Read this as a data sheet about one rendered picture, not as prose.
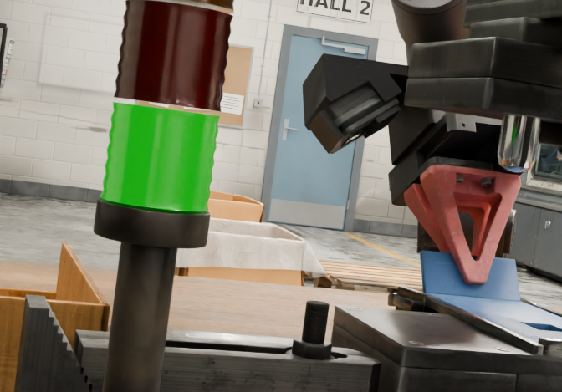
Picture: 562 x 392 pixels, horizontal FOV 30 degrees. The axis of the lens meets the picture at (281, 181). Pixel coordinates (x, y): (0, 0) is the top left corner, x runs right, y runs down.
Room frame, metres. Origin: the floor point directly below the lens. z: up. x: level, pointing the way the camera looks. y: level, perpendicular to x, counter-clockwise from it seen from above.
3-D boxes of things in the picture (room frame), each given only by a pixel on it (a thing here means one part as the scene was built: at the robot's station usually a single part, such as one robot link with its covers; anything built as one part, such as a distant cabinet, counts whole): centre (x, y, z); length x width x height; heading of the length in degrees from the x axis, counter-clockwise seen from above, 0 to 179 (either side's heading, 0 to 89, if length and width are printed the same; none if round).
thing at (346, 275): (7.39, -0.91, 0.07); 1.20 x 1.00 x 0.14; 106
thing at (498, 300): (0.63, -0.15, 1.00); 0.15 x 0.07 x 0.03; 17
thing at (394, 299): (0.66, -0.10, 0.98); 0.07 x 0.02 x 0.01; 17
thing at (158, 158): (0.37, 0.04, 1.07); 0.04 x 0.04 x 0.03
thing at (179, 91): (0.37, 0.04, 1.10); 0.04 x 0.04 x 0.03
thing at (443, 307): (0.60, -0.12, 0.98); 0.13 x 0.01 x 0.03; 17
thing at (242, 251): (4.32, 0.15, 0.40); 0.66 x 0.62 x 0.50; 15
